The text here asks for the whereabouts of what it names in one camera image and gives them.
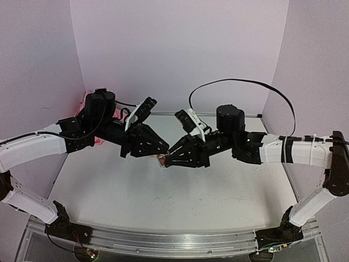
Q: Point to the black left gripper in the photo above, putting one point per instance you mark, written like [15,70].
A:
[137,140]

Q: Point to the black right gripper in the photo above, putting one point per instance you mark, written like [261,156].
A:
[203,153]

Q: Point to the nail polish bottle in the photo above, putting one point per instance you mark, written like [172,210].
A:
[161,158]

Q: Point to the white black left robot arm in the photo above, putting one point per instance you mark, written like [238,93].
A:
[63,137]

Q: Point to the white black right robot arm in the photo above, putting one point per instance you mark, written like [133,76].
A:
[327,152]

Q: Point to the pink sleeve cloth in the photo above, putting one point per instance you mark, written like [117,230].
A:
[98,109]

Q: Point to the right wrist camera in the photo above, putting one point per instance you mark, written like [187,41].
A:
[191,123]

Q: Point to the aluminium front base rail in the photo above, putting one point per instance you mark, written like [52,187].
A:
[178,245]

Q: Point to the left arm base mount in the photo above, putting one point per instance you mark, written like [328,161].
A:
[63,228]

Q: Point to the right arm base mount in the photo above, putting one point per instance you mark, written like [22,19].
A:
[285,233]

